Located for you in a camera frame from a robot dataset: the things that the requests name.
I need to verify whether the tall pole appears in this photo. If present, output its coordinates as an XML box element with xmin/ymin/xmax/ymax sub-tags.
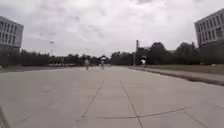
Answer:
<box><xmin>133</xmin><ymin>39</ymin><xmax>140</xmax><ymax>68</ymax></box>

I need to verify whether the grey paved plaza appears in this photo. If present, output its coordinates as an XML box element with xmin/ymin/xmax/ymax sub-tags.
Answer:
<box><xmin>0</xmin><ymin>65</ymin><xmax>224</xmax><ymax>128</ymax></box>

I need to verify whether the row of trees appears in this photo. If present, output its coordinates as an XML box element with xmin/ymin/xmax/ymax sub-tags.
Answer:
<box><xmin>0</xmin><ymin>41</ymin><xmax>224</xmax><ymax>68</ymax></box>

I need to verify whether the grass strip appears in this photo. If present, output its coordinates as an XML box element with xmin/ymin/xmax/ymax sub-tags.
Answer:
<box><xmin>143</xmin><ymin>63</ymin><xmax>224</xmax><ymax>76</ymax></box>

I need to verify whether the grey raised pavement strip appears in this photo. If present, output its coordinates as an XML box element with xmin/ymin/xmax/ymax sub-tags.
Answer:
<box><xmin>128</xmin><ymin>65</ymin><xmax>224</xmax><ymax>87</ymax></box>

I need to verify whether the grey multi-storey building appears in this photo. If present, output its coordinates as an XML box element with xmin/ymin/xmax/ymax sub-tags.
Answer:
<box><xmin>194</xmin><ymin>7</ymin><xmax>224</xmax><ymax>64</ymax></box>

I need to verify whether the grey flat-roofed building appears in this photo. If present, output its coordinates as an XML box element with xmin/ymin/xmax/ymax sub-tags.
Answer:
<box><xmin>0</xmin><ymin>15</ymin><xmax>25</xmax><ymax>52</ymax></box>

